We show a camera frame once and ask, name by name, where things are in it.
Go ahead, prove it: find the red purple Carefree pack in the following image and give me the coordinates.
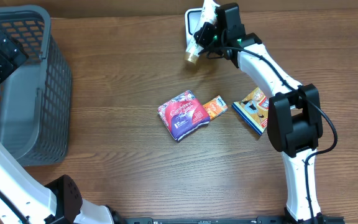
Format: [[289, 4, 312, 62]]
[[157, 90, 210, 141]]

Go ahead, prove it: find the small orange box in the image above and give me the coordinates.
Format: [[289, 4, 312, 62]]
[[203, 95, 228, 121]]

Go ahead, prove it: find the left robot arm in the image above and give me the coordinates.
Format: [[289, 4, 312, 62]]
[[0, 30, 125, 224]]

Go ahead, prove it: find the white Pantene tube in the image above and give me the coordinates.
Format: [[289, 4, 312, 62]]
[[184, 0, 219, 65]]

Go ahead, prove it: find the white barcode scanner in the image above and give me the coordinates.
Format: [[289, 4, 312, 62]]
[[185, 8, 202, 51]]

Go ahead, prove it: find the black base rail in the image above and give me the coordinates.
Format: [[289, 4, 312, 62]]
[[116, 216, 346, 224]]

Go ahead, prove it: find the grey plastic shopping basket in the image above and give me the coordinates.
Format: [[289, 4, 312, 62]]
[[0, 5, 72, 166]]

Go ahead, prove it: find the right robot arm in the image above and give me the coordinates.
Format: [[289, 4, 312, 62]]
[[186, 1, 324, 223]]

